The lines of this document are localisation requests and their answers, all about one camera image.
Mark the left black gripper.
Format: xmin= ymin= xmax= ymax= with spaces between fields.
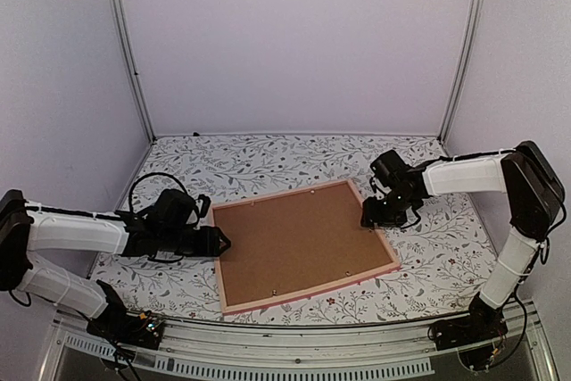
xmin=160 ymin=226 xmax=231 ymax=258

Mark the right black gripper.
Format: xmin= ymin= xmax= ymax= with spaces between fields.
xmin=361 ymin=189 xmax=416 ymax=227

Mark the brown backing board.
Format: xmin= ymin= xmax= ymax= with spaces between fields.
xmin=214 ymin=182 xmax=393 ymax=307

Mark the pink wooden picture frame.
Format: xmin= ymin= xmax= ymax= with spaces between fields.
xmin=209 ymin=178 xmax=401 ymax=318

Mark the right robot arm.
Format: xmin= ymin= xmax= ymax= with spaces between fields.
xmin=360 ymin=141 xmax=566 ymax=349

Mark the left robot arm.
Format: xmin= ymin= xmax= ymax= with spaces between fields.
xmin=1 ymin=189 xmax=231 ymax=344

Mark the floral table mat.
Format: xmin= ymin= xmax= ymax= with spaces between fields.
xmin=91 ymin=135 xmax=496 ymax=326

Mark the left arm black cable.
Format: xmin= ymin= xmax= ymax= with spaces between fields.
xmin=128 ymin=171 xmax=188 ymax=212

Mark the front aluminium rail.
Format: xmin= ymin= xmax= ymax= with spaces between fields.
xmin=38 ymin=315 xmax=560 ymax=380

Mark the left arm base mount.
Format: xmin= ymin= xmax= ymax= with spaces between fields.
xmin=87 ymin=309 xmax=164 ymax=350

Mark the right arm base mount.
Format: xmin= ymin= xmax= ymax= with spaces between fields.
xmin=427 ymin=316 xmax=508 ymax=371

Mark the right aluminium post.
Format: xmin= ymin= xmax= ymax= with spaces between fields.
xmin=438 ymin=0 xmax=484 ymax=145

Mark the aluminium post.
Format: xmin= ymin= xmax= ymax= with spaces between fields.
xmin=438 ymin=0 xmax=484 ymax=145
xmin=110 ymin=0 xmax=156 ymax=144

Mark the left aluminium post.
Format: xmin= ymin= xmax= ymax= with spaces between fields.
xmin=110 ymin=0 xmax=156 ymax=144

